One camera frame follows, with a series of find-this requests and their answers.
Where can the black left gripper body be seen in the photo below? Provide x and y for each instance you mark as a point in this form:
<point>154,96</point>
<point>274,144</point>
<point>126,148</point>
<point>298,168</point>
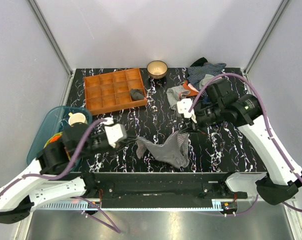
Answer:
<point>100,145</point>

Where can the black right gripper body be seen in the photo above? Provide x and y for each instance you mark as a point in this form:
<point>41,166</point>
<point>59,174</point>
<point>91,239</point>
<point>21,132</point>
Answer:
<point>211,114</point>

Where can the grey white striped underwear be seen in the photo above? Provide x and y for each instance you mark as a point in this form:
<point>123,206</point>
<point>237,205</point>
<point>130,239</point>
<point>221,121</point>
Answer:
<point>173,151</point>

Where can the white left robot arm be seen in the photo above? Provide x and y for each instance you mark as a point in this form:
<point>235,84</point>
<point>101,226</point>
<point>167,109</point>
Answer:
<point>42,182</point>

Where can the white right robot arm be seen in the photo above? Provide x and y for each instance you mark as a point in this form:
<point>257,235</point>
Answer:
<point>283,176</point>

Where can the dark navy cloth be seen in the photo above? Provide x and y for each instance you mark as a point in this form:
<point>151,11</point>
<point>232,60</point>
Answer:
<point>206,100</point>

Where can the orange cloth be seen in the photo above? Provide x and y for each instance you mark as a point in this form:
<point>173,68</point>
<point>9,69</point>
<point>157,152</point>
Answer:
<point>189,87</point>

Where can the cream yellow mug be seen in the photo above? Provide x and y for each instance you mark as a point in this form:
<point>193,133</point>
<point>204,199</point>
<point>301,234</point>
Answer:
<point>77,118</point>

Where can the striped grey cloth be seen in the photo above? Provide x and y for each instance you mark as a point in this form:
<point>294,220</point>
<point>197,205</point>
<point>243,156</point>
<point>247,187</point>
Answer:
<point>175,94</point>

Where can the dark blue striped cloth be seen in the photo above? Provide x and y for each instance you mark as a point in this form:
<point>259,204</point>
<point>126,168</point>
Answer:
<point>197,73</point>

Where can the green dotted plate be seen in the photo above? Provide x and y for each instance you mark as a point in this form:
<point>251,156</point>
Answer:
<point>47,143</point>

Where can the orange cup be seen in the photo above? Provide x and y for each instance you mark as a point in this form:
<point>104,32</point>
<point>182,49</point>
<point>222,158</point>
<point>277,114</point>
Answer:
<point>55,137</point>

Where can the blue plastic bin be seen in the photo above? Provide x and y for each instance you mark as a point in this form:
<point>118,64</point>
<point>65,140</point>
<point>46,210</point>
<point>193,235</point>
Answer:
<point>54,122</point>

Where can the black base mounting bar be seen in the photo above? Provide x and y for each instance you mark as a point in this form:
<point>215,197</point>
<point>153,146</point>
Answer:
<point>159,191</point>

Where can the orange wooden compartment tray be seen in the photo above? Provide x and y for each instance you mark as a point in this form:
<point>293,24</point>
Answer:
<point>110,92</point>

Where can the rolled dark grey sock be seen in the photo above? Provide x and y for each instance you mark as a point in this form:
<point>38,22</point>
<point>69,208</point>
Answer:
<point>136,94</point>

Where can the beige ceramic bowl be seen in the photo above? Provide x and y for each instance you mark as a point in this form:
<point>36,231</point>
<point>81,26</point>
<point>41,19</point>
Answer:
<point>157,69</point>

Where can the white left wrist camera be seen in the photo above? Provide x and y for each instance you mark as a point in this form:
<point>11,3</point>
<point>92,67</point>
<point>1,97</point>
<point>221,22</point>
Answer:
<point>115,132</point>

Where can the white slotted cable duct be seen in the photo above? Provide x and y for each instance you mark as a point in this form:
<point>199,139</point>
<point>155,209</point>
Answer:
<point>68,205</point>

